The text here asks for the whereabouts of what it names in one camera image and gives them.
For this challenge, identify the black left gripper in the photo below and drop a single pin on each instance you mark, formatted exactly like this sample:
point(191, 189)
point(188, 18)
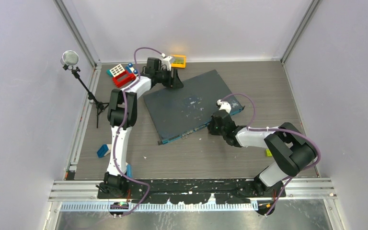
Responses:
point(177, 82)

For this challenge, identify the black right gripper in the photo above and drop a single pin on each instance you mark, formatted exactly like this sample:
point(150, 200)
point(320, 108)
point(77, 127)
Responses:
point(211, 126)

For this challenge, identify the dark grey network switch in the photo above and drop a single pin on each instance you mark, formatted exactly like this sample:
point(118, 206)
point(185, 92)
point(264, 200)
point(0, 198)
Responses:
point(176, 113)

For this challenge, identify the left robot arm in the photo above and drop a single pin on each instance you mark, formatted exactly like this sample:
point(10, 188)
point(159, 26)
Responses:
point(123, 112)

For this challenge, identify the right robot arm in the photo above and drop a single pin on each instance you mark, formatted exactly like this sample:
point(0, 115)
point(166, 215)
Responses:
point(291, 150)

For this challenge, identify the blue white toy brick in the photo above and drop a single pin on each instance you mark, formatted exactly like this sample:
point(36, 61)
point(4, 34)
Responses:
point(132, 72)

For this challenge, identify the green toy brick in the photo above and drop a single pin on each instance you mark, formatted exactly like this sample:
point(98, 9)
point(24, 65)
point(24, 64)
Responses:
point(268, 153)

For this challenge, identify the white window toy brick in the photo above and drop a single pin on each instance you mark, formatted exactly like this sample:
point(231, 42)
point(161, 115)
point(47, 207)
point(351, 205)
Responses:
point(116, 70)

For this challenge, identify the blue toy block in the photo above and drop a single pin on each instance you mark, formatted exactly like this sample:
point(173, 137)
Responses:
point(104, 150)

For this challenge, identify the blue white wedge block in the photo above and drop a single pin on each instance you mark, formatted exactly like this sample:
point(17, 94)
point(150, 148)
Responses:
point(129, 171)

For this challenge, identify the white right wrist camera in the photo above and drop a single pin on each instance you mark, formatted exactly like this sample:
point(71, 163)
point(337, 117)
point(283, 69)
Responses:
point(223, 105)

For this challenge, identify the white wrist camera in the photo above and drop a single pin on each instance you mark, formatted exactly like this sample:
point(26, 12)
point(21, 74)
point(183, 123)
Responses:
point(223, 105)
point(166, 62)

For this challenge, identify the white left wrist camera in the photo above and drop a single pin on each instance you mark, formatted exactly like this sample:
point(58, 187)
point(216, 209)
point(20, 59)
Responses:
point(166, 62)

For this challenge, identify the red toy brick frame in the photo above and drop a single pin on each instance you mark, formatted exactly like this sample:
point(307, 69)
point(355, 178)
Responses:
point(123, 78)

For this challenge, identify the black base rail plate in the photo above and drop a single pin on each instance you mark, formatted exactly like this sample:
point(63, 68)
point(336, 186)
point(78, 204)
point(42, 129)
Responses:
point(190, 191)

